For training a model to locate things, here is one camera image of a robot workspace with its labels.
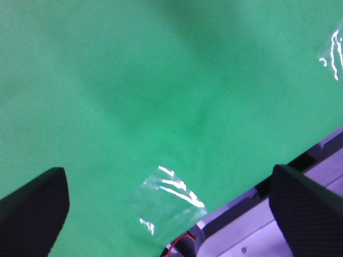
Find red wire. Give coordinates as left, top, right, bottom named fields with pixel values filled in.
left=166, top=233, right=196, bottom=257

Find clear tape patch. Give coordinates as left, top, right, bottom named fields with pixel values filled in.
left=315, top=19, right=342, bottom=83
left=130, top=165, right=208, bottom=239

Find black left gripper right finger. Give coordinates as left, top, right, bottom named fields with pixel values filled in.
left=269, top=164, right=342, bottom=256

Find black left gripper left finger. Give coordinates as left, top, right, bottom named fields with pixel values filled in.
left=1, top=167, right=70, bottom=256

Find clear tape patch front left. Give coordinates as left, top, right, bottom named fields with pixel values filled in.
left=130, top=165, right=208, bottom=239

